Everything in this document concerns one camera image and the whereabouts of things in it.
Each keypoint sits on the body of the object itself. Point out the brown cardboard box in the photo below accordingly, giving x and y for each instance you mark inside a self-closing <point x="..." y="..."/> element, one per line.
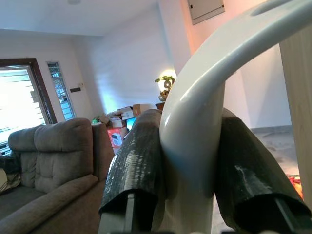
<point x="109" y="121"/>
<point x="141" y="109"/>

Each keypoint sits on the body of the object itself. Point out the blue lit screen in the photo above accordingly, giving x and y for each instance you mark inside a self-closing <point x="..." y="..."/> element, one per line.
<point x="131" y="123"/>

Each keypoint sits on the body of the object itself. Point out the brown fabric sofa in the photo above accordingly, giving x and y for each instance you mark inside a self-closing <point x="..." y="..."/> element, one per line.
<point x="56" y="170"/>

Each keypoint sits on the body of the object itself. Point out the light wood cabinet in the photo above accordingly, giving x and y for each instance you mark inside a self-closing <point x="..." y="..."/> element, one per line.
<point x="302" y="109"/>

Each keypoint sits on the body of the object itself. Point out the dark wall switch plate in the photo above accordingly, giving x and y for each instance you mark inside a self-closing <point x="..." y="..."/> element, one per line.
<point x="75" y="90"/>

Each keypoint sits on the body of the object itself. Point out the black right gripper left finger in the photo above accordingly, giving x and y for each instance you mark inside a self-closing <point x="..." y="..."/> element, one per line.
<point x="136" y="158"/>

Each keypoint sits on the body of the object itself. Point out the large brown framed window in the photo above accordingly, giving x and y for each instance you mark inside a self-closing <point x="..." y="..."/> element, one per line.
<point x="14" y="102"/>

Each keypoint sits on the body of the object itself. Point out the narrow louvre window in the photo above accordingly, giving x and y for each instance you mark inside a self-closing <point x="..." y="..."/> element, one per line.
<point x="61" y="92"/>

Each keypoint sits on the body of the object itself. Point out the striped beige cushion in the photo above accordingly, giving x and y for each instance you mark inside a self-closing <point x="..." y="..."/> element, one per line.
<point x="8" y="180"/>

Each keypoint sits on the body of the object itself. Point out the white cardboard box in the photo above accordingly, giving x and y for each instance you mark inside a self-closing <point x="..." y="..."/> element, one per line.
<point x="125" y="113"/>

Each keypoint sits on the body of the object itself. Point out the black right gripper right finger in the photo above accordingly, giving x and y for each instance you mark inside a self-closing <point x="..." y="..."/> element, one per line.
<point x="248" y="175"/>

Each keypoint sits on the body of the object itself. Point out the dark wooden stand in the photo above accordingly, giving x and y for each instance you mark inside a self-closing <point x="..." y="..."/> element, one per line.
<point x="159" y="106"/>

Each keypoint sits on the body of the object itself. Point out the red and white box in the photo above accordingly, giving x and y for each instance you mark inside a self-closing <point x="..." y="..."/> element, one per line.
<point x="115" y="140"/>

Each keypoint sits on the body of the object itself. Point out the grey electrical wall panel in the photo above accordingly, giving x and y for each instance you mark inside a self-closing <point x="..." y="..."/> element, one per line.
<point x="206" y="11"/>

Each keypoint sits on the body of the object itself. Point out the green bonsai ornament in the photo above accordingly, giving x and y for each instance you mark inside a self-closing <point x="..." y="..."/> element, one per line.
<point x="167" y="84"/>

